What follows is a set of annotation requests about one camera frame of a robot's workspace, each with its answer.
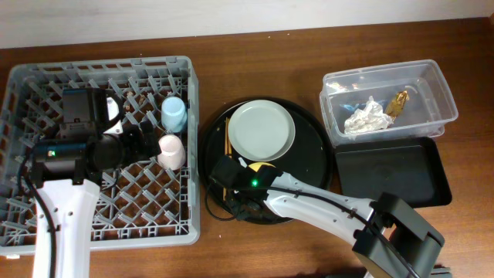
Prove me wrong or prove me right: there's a yellow bowl with food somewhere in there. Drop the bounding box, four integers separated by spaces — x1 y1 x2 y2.
248 161 274 172

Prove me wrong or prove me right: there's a pink plastic cup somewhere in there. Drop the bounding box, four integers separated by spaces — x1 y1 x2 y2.
157 134 186 171

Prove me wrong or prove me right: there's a light blue plastic cup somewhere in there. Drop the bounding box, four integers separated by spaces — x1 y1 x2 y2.
161 97 187 133

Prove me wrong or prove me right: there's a pale grey round plate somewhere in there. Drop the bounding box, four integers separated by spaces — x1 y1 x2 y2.
228 100 296 161

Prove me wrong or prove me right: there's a wooden chopstick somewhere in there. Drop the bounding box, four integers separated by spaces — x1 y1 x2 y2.
226 132 232 158
222 117 229 201

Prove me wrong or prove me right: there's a white napkin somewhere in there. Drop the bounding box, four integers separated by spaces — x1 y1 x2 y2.
344 96 394 134

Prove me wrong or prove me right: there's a gold foil wrapper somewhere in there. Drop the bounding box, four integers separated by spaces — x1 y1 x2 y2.
385 90 409 119

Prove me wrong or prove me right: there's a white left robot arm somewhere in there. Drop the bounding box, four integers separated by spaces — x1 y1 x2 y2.
24 89 161 277

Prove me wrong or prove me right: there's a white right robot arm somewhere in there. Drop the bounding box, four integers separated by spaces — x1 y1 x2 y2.
209 156 445 277

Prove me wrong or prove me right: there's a grey dishwasher rack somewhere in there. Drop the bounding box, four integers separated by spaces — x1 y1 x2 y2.
1 56 200 256

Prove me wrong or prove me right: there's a round black tray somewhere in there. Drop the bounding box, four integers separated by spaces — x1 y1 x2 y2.
198 97 333 225

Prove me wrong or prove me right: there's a black rectangular tray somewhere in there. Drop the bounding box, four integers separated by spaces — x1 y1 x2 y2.
335 137 452 208

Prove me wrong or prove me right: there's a clear plastic bin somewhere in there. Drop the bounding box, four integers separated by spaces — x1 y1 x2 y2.
320 59 458 147

